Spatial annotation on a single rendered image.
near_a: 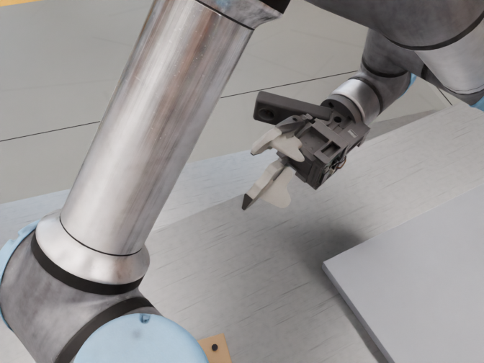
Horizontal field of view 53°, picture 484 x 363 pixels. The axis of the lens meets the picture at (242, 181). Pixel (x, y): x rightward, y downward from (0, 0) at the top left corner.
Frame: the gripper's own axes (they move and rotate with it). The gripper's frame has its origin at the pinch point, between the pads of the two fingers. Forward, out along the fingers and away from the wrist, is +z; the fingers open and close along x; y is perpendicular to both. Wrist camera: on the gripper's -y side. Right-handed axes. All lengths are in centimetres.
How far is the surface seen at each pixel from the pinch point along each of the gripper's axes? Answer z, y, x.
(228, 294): 8.8, 7.4, 14.6
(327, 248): -8.3, 12.9, 14.5
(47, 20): -58, -193, 131
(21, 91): -19, -151, 123
